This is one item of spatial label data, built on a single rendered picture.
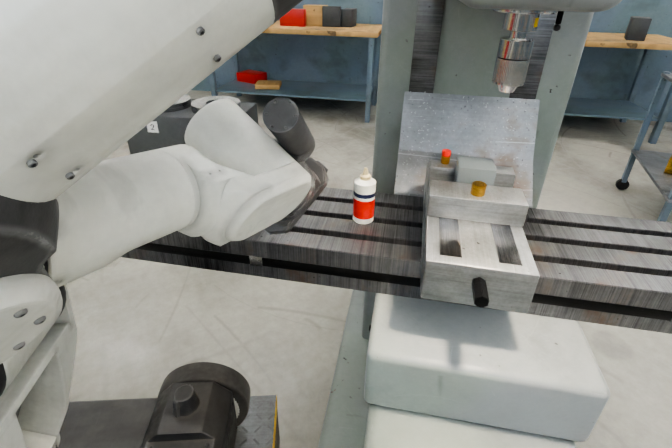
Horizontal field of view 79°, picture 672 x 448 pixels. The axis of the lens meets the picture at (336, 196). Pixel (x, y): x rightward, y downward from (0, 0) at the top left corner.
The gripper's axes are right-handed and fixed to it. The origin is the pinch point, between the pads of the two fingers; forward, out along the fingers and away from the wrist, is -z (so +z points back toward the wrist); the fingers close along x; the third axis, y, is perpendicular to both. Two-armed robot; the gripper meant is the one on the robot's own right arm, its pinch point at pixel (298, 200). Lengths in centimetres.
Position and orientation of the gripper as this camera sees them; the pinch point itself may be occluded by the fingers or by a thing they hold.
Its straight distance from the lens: 63.0
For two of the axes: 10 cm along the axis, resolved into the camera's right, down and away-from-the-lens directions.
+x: 6.3, -7.7, 0.6
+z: -1.1, -1.7, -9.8
